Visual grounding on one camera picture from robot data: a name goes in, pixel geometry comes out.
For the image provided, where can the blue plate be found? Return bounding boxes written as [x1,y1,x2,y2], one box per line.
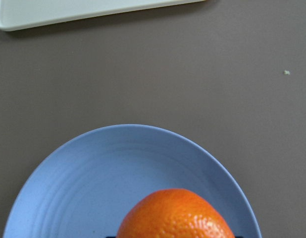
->
[3,124,261,238]

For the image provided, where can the orange mandarin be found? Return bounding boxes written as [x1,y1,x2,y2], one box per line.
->
[116,188,235,238]

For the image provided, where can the cream rabbit tray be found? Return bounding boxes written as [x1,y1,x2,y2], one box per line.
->
[0,0,195,31]

